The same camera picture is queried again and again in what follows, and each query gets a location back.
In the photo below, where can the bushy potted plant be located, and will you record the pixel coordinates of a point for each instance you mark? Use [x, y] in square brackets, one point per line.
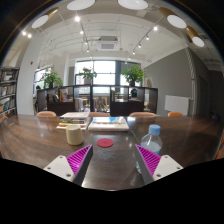
[52, 80]

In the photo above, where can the white wall panel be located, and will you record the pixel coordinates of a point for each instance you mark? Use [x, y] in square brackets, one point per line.
[177, 105]

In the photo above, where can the group of orange chairs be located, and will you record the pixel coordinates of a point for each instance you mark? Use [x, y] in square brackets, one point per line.
[46, 113]

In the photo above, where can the tall bookshelf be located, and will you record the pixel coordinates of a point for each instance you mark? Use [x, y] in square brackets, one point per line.
[8, 90]

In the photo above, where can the small white-potted plant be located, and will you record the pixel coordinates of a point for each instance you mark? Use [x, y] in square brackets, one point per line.
[87, 74]

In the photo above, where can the round white ceiling lamps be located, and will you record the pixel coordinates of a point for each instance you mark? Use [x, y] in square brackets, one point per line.
[80, 4]

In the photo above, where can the large window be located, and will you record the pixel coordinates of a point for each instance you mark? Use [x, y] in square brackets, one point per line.
[105, 71]

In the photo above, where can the ceiling track spotlights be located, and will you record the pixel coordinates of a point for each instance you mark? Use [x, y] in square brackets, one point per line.
[77, 18]

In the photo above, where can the flat round red coaster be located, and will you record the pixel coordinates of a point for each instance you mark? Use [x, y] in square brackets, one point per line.
[105, 143]

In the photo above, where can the stack of books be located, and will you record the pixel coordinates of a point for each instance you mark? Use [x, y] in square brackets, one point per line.
[74, 119]

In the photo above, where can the large blue-covered book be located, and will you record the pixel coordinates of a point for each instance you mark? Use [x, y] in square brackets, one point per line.
[108, 125]

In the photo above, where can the cream ceramic cup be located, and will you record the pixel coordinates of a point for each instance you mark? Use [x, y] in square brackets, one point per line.
[74, 136]

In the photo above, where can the dark divider shelf unit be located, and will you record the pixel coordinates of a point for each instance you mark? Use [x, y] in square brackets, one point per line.
[123, 108]

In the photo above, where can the clear blue-capped water bottle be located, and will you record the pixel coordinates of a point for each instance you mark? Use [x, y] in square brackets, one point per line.
[151, 141]

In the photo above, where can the large dark-potted plant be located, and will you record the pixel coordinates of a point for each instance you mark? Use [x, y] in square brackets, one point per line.
[133, 74]

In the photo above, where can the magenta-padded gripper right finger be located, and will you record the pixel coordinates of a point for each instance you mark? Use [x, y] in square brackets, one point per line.
[165, 166]

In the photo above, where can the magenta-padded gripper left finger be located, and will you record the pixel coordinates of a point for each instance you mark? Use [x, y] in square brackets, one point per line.
[61, 166]

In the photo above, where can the ceiling air conditioner unit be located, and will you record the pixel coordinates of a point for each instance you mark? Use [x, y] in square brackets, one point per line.
[108, 44]

